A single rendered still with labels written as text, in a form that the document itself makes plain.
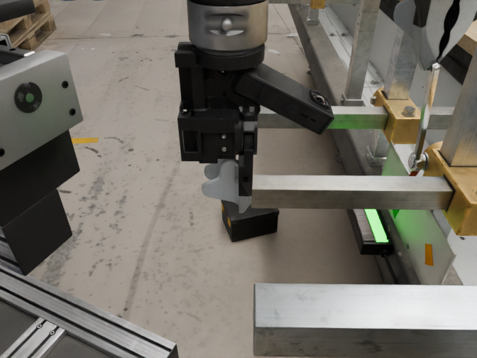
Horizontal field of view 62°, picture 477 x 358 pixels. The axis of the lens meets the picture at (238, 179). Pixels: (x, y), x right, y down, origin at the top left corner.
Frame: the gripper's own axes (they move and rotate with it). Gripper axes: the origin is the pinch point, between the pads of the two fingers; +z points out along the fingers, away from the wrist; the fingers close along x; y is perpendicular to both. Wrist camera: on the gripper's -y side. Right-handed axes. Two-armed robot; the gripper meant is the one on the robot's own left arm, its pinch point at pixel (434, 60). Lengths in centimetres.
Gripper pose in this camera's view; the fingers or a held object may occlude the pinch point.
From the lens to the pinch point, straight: 46.9
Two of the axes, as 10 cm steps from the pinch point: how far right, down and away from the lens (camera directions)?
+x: -9.4, 2.0, -2.7
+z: 0.0, 8.0, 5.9
